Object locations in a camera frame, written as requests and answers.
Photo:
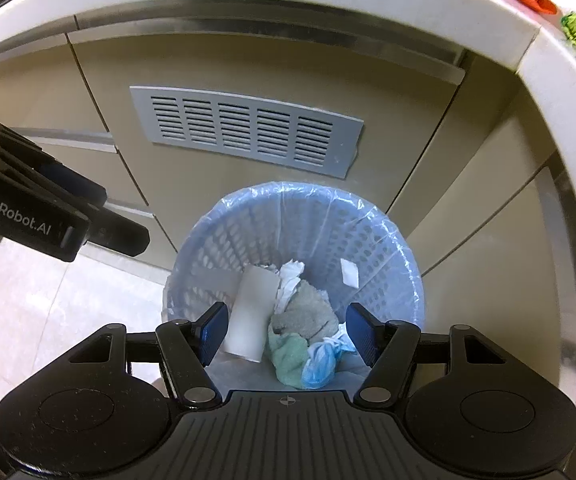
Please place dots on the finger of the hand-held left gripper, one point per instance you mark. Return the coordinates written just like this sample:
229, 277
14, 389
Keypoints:
67, 177
122, 237

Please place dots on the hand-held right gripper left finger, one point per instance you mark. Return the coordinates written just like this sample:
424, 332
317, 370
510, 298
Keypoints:
213, 332

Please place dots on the blue plastic glove wad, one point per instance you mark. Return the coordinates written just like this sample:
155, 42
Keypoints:
320, 362

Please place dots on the grey cabinet vent grille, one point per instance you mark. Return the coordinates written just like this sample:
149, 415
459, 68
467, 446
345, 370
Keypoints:
146, 105

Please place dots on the grey cloth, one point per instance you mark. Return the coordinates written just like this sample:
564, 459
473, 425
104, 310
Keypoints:
305, 310

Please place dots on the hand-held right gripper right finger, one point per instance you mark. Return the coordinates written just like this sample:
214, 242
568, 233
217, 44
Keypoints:
363, 332

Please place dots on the blue trash bin with liner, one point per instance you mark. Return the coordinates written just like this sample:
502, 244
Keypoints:
227, 240

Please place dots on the beige kitchen cabinet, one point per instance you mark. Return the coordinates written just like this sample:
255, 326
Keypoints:
192, 70

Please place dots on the small white tissue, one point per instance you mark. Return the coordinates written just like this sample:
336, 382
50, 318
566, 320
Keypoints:
345, 337

